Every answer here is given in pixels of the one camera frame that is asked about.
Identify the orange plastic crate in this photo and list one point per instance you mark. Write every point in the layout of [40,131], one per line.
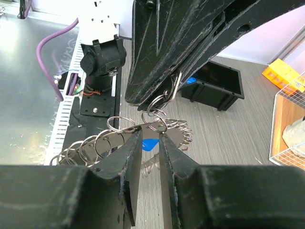
[284,77]

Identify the white cable duct strip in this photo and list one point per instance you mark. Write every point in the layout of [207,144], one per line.
[62,118]

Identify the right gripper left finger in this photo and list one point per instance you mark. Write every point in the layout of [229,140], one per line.
[65,197]

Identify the metal keyring disc with rings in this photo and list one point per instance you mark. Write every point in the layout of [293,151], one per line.
[92,150]

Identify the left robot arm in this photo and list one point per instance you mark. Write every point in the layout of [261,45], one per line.
[104,52]

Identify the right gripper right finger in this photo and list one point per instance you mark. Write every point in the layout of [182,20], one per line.
[198,196]

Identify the white wire shelf rack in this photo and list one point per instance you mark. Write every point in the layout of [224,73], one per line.
[287,147]

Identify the blue tagged key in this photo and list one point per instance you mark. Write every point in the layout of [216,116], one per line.
[149,144]

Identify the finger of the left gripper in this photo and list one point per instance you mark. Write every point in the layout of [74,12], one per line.
[219,23]
[162,37]

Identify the black storage bin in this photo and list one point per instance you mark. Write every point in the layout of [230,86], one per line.
[215,85]

